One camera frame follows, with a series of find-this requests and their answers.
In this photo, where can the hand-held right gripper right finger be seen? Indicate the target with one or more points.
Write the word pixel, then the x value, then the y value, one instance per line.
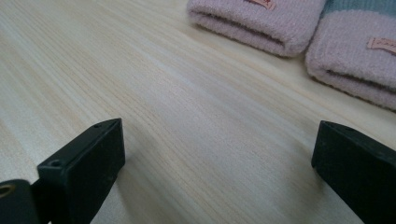
pixel 358 174

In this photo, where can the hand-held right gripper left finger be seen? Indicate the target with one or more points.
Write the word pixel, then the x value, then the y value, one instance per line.
pixel 82 168

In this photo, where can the pink and grey-green sock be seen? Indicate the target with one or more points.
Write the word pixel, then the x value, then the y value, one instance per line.
pixel 348 59
pixel 249 21

